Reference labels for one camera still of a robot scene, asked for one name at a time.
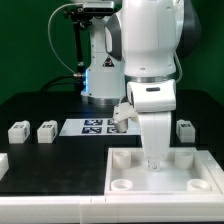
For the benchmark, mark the white square tabletop tray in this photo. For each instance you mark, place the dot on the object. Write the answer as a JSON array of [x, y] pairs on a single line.
[[184, 171]]

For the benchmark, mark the white front rail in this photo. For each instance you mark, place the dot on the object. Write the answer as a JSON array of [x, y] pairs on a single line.
[[112, 209]]

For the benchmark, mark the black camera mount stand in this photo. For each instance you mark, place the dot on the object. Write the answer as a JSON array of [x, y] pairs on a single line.
[[80, 22]]

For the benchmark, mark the white sheet with tags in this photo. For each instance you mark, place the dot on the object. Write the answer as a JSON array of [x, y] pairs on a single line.
[[88, 127]]

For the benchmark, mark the white left rail block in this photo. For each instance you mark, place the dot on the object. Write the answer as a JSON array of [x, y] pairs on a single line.
[[4, 165]]

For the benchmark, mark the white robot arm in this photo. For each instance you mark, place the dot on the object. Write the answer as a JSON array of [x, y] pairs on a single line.
[[136, 67]]

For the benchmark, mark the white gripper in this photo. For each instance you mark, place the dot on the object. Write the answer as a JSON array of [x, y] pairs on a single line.
[[143, 99]]

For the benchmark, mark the silver camera on stand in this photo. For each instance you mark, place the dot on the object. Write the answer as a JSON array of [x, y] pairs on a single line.
[[99, 7]]

